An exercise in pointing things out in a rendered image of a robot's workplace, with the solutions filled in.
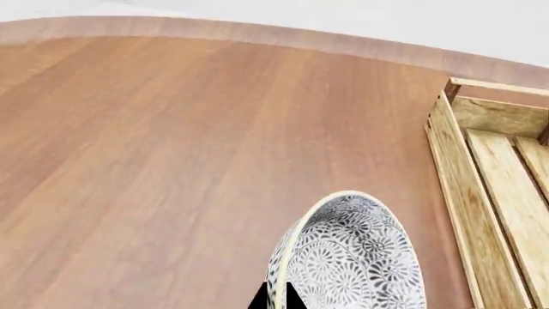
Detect white bowl with black floral pattern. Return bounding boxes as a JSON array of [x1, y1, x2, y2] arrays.
[[265, 190, 428, 309]]

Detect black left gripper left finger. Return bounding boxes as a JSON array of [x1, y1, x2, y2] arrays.
[[247, 281, 270, 309]]

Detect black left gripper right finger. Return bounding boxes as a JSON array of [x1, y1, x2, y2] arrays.
[[285, 281, 308, 309]]

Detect wooden slatted tray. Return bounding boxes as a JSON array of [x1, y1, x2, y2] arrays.
[[424, 76, 549, 309]]

